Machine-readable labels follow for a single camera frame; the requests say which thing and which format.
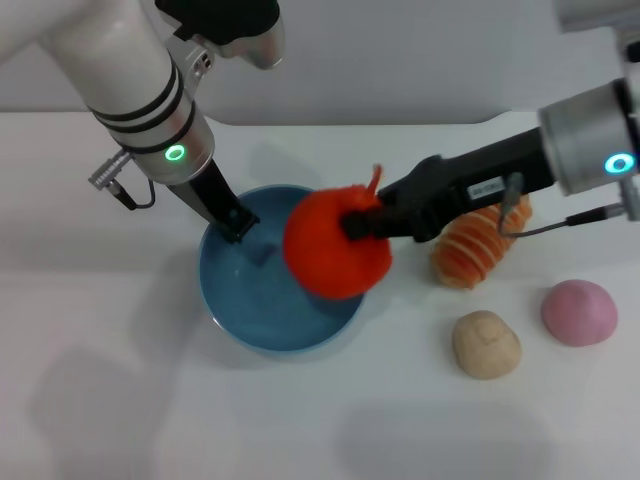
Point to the beige bun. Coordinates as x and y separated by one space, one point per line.
487 345

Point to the orange plush fruit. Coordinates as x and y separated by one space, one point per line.
325 250

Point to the orange striped bread roll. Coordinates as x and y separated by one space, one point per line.
467 255

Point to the pink bun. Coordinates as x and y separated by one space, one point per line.
580 312

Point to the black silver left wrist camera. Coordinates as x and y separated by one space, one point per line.
235 25

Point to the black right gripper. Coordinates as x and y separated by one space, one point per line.
450 182

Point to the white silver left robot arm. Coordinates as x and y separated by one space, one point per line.
125 65

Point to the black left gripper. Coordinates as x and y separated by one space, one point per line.
207 192

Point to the blue bowl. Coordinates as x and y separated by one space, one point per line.
250 300

